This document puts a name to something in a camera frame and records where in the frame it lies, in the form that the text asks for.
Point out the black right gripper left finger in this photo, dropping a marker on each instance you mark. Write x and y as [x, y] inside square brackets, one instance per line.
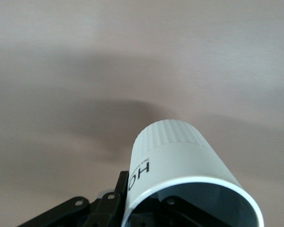
[109, 205]

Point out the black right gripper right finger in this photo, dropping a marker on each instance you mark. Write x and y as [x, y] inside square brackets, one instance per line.
[172, 210]

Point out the white ribbed mug grey inside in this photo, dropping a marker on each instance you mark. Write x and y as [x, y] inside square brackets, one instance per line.
[180, 160]

